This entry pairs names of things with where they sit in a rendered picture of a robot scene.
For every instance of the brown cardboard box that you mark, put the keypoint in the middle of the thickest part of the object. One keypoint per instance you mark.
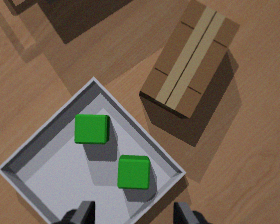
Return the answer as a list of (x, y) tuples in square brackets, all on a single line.
[(189, 59)]

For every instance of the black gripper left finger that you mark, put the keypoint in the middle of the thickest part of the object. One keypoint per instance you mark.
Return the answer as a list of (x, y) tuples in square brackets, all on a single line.
[(85, 214)]

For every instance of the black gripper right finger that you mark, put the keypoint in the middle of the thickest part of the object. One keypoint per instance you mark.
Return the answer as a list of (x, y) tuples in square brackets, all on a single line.
[(182, 214)]

